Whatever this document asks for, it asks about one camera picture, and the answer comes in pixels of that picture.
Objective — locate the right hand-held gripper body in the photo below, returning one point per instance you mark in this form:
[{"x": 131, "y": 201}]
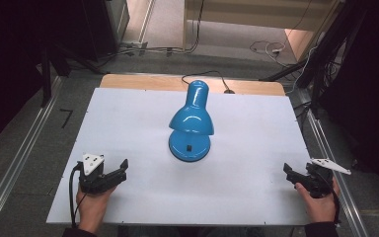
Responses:
[{"x": 319, "y": 181}]

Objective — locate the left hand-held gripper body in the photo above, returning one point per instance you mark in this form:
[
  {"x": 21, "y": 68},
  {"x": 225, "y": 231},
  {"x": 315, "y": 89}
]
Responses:
[{"x": 92, "y": 177}]

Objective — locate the blue desk lamp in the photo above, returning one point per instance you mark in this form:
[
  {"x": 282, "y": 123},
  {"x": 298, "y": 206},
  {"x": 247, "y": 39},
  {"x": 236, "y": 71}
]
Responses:
[{"x": 190, "y": 118}]

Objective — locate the person's right hand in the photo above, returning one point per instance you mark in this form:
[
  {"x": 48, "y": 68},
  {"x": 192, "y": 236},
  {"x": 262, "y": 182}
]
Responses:
[{"x": 319, "y": 207}]

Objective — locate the person's left hand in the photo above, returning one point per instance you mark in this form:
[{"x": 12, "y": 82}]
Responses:
[{"x": 92, "y": 205}]

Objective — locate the black tripod stand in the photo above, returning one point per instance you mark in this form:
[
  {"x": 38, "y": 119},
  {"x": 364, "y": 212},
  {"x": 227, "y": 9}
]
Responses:
[{"x": 322, "y": 65}]

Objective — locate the black metal stand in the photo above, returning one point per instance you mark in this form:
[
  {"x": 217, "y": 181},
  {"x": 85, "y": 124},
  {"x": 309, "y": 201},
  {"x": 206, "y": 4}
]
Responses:
[{"x": 47, "y": 75}]

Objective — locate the grey power strip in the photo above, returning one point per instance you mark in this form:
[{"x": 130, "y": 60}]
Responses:
[{"x": 135, "y": 44}]

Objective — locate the black cabinet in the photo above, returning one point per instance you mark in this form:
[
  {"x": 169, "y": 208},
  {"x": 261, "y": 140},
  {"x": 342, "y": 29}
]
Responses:
[{"x": 105, "y": 26}]

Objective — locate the light wooden furniture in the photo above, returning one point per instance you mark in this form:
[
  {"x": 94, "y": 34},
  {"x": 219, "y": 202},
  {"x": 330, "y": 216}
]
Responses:
[{"x": 260, "y": 16}]

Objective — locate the aluminium floor rail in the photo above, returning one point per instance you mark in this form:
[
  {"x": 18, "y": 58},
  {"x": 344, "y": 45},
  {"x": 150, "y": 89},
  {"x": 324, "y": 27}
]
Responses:
[
  {"x": 16, "y": 161},
  {"x": 335, "y": 171}
]

